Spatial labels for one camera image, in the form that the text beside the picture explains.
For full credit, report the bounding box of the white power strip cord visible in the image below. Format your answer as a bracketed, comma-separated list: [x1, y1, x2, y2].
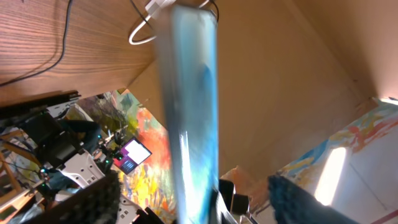
[128, 0, 212, 46]

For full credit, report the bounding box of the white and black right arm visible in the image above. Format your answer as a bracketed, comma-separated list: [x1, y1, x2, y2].
[19, 109, 161, 223]

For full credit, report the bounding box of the laptop with bright screen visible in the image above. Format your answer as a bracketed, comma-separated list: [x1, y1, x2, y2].
[113, 137, 152, 175]

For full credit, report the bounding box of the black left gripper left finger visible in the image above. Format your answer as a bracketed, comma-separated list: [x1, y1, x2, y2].
[26, 171, 121, 224]

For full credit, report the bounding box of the black USB charging cable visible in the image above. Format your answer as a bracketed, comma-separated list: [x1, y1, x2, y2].
[0, 0, 74, 87]

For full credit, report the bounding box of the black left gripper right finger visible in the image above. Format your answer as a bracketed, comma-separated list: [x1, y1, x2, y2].
[268, 175, 358, 224]

